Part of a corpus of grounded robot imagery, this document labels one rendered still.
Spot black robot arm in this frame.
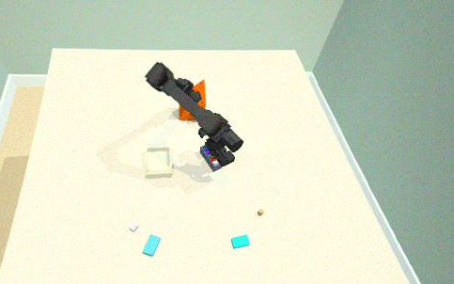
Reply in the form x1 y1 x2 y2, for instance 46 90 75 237
145 61 243 152

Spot cyan rectangular block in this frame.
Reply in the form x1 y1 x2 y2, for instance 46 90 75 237
143 234 161 257
231 235 250 249

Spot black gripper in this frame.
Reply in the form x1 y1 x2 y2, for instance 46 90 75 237
198 128 235 166

